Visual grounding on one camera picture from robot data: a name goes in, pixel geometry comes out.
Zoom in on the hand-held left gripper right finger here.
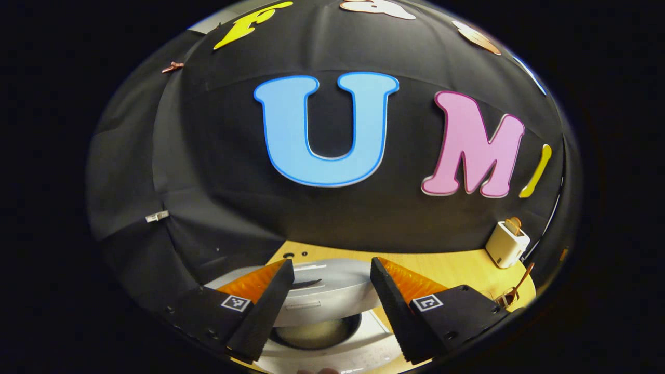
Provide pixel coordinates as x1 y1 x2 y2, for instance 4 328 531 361
370 256 515 364

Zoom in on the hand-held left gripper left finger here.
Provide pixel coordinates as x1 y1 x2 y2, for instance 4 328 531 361
165 259 295 364

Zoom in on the white rice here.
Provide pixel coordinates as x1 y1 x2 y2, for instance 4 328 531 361
283 321 356 348

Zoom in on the white rice cooker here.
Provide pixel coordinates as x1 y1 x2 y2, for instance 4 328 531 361
205 258 403 374

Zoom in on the brown wooden spoon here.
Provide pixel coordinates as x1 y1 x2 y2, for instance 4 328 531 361
501 262 536 307

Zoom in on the black backdrop cloth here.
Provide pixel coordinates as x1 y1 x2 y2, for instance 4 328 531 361
86 0 582 312

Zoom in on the white toaster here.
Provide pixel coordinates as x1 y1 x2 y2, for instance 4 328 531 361
485 220 531 269

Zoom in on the thin cable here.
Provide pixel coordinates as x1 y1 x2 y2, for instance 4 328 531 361
521 177 564 260

